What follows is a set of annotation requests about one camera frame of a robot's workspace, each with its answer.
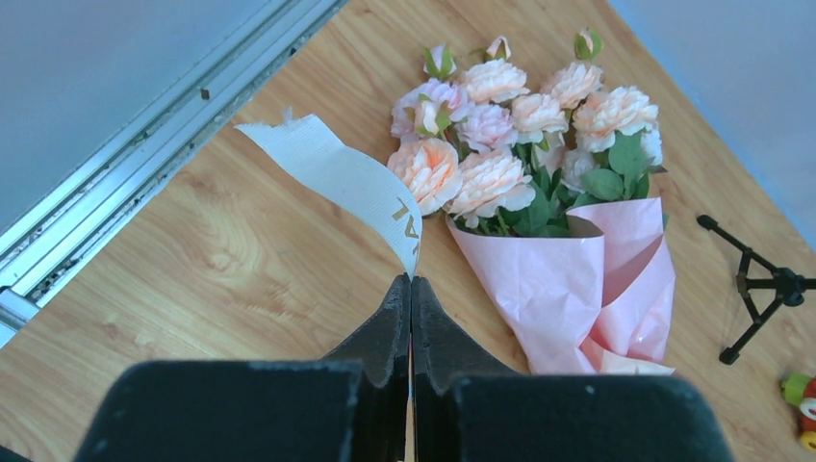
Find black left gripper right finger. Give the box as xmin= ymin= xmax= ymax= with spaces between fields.
xmin=410 ymin=277 xmax=732 ymax=461

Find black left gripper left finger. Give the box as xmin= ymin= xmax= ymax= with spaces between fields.
xmin=76 ymin=275 xmax=411 ymax=461

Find white printed ribbon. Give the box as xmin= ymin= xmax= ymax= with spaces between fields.
xmin=235 ymin=115 xmax=423 ymax=278

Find pink flower bouquet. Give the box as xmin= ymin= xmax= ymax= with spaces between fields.
xmin=387 ymin=28 xmax=676 ymax=375

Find red toy car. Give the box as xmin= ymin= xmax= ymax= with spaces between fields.
xmin=780 ymin=372 xmax=815 ymax=452

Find black tripod microphone stand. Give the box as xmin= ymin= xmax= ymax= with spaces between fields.
xmin=696 ymin=215 xmax=815 ymax=366

